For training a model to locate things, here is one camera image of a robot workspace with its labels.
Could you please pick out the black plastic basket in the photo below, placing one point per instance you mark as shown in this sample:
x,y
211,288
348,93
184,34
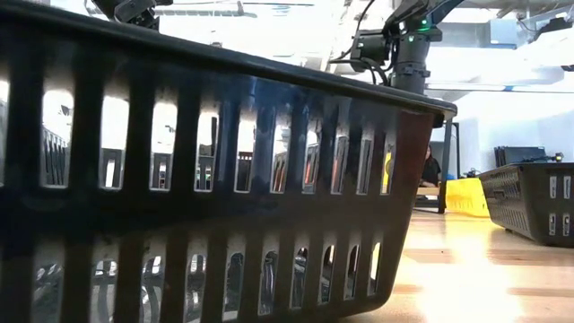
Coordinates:
x,y
224,211
533,202

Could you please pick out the orange plastic basket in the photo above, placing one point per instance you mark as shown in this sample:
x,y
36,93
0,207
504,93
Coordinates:
x,y
309,172

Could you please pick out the yellow plastic basket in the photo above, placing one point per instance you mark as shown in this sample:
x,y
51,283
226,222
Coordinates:
x,y
468,197

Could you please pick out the black background robot arm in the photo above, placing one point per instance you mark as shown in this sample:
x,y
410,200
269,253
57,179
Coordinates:
x,y
473,172

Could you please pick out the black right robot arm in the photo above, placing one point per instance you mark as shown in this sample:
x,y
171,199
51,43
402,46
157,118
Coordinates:
x,y
410,58

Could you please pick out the black metal wooden shelf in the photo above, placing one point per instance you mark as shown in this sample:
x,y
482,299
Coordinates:
x,y
445,170

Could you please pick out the person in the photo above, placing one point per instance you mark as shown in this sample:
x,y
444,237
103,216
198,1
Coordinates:
x,y
431,172

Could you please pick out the long ceiling light strip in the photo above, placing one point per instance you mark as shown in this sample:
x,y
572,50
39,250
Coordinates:
x,y
493,88

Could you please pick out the black background equipment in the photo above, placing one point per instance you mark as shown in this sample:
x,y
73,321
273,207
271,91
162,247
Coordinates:
x,y
515,154

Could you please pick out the black ceiling fixture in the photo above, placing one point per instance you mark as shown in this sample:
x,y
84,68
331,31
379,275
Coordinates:
x,y
568,68

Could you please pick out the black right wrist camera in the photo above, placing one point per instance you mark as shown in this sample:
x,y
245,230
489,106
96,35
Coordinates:
x,y
370,47

